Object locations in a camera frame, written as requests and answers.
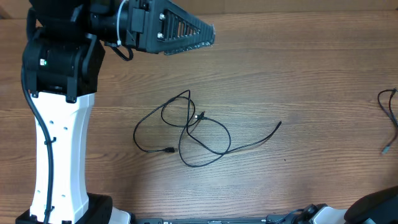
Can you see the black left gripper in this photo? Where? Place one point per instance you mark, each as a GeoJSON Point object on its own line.
{"type": "Point", "coordinates": [152, 28]}

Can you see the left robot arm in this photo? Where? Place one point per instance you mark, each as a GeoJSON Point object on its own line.
{"type": "Point", "coordinates": [66, 42]}

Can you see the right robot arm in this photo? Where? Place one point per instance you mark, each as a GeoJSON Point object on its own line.
{"type": "Point", "coordinates": [378, 208]}

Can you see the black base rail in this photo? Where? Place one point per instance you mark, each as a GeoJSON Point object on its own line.
{"type": "Point", "coordinates": [253, 220]}

